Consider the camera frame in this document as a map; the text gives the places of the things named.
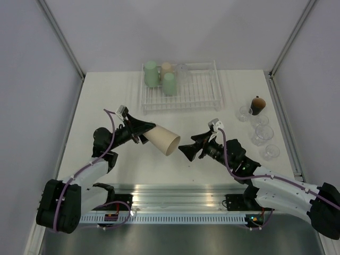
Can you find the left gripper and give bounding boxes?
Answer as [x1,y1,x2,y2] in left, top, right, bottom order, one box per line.
[108,113,159,150]

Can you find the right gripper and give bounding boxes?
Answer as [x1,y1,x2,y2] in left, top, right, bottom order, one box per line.
[178,130,233,169]

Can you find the beige plastic cup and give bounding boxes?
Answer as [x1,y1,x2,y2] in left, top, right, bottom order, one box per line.
[143,125,181,156]

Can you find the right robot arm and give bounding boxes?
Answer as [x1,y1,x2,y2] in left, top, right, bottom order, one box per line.
[179,131,339,240]

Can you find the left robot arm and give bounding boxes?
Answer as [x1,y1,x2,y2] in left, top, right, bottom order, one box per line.
[36,113,156,234]

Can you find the peach cup in rack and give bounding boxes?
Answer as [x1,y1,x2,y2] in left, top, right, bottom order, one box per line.
[160,62,173,80]

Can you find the clear glass in rack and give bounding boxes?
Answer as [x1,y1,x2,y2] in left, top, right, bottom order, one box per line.
[175,64,189,84]

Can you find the clear glass near brown cup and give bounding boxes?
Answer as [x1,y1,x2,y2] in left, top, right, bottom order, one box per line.
[237,106,252,122]

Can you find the tall green cup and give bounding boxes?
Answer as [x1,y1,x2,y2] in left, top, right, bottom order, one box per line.
[144,61,160,88]

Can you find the large clear glass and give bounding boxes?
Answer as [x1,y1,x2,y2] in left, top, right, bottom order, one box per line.
[251,125,274,147]

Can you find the dark brown cup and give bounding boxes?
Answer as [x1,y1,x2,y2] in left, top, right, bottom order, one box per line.
[249,96,266,116]

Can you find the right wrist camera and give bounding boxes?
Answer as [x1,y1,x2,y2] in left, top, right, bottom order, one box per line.
[208,118,224,133]

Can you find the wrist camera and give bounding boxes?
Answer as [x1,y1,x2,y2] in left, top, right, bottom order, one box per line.
[208,118,224,133]
[115,105,129,120]

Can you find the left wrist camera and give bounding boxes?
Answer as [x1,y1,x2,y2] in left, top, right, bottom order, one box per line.
[115,105,129,120]

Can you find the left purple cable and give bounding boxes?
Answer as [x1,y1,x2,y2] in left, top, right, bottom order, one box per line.
[42,108,134,233]

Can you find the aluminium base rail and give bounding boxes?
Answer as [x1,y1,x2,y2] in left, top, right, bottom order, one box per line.
[37,183,330,213]

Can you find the white wire dish rack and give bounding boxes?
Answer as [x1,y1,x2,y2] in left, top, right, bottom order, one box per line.
[140,61,222,113]

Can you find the white slotted cable duct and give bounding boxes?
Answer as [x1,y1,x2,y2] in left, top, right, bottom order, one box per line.
[80,213,247,225]

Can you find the right frame post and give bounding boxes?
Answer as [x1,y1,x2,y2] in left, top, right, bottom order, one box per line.
[268,0,319,79]

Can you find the frame post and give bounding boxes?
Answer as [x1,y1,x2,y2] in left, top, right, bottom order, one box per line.
[36,0,86,81]
[268,0,319,79]

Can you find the left frame post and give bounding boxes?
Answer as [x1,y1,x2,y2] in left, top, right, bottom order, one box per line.
[36,0,86,81]

